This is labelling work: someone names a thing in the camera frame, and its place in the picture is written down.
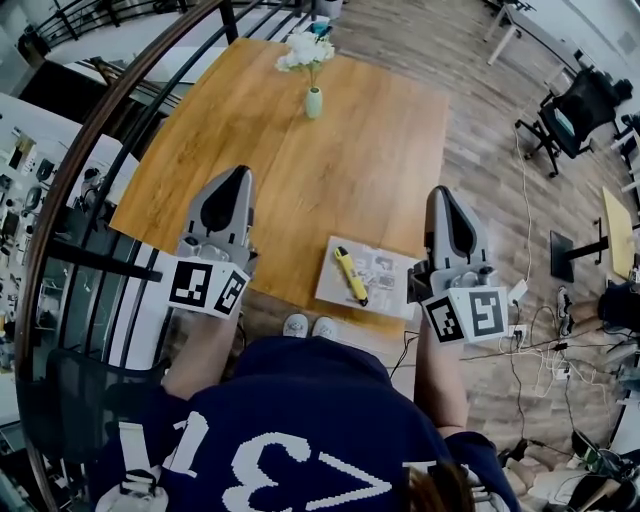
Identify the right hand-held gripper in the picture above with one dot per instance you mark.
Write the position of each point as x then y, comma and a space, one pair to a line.
485, 312

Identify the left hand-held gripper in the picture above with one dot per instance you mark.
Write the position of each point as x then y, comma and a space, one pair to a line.
192, 285

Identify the yellow utility knife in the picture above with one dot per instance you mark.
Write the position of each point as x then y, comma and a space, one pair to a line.
352, 275

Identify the person's right forearm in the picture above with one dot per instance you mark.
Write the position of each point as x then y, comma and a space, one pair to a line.
442, 385

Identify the person's left forearm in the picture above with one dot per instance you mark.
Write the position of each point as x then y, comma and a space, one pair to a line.
202, 350

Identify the wooden table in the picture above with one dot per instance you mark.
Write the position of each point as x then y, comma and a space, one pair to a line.
325, 175

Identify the grey printed booklet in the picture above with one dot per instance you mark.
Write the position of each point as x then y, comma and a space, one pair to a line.
385, 295

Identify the white power strip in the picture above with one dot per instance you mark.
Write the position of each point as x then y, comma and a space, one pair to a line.
518, 334
517, 292

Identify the pale green vase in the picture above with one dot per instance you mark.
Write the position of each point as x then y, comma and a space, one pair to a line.
313, 104

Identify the person's white left shoe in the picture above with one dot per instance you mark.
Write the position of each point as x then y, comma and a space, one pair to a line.
295, 326

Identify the person's white shoe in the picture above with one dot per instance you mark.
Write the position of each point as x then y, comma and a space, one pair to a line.
325, 327
295, 326

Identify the person's white right shoe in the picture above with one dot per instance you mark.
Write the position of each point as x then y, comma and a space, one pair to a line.
325, 327

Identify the grey sneaker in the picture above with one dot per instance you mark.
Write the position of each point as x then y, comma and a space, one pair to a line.
564, 307

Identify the white flower bouquet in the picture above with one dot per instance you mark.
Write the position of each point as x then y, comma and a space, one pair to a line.
305, 50

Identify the curved wooden handrail railing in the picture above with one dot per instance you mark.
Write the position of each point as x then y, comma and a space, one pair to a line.
65, 180

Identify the black office chair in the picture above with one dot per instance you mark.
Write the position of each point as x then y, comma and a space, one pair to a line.
580, 115

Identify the small yellow side table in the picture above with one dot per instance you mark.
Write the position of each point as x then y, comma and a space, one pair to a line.
617, 230

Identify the black backpack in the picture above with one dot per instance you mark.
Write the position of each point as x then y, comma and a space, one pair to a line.
620, 305

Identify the person's navy printed sweater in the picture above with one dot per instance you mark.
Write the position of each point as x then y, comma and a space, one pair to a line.
300, 400

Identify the white desk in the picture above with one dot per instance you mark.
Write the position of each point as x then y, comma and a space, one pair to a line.
540, 30

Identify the cluttered white shelf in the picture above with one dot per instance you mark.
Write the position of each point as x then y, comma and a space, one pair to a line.
22, 215

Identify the black mesh chair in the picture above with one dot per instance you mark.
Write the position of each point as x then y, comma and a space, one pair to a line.
75, 400

